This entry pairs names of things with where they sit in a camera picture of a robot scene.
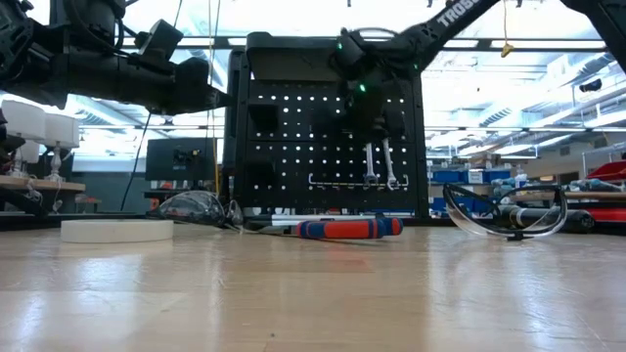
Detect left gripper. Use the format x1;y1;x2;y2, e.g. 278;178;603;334
114;53;234;116

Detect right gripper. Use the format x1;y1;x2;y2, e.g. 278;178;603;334
344;67;407;146

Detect silver combination wrench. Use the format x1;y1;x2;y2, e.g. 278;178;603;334
364;141;379;186
380;138;398;191

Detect red and blue handled pliers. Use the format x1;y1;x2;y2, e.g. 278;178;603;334
295;217;405;241

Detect clear safety glasses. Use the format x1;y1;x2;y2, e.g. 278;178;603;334
442;183;569;242
158;190;245;230

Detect white tape roll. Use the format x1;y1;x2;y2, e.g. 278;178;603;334
60;218;175;244

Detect black pegboard tool cart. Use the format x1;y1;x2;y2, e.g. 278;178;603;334
222;31;431;219

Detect black computer monitor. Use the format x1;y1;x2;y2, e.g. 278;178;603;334
145;138;219;182

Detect wide blue storage bin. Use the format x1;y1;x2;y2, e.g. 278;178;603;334
429;195;495;212

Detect white table lamp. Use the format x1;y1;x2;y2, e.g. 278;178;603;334
44;113;81;183
0;99;48;178

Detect wooden workbench with lamps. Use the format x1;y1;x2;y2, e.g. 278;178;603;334
0;174;87;193

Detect wooden workbench with clutter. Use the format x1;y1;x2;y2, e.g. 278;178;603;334
511;191;626;202

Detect black cylinder with white band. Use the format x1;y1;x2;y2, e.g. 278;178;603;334
492;204;596;235

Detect red storage bin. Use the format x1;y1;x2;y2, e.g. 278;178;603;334
585;160;626;183

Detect red plastic tray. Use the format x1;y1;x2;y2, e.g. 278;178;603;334
584;207;626;224

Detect metal pegboard hook rail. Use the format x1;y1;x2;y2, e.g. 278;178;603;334
307;173;410;190

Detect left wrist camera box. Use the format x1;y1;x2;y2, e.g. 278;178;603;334
136;18;186;64

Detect thin black slanted cable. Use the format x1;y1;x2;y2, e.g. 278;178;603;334
119;111;154;212

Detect yellow hanging cord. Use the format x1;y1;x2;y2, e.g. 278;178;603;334
501;0;515;59

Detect black overhead frame beam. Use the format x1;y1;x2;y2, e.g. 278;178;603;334
121;34;626;54

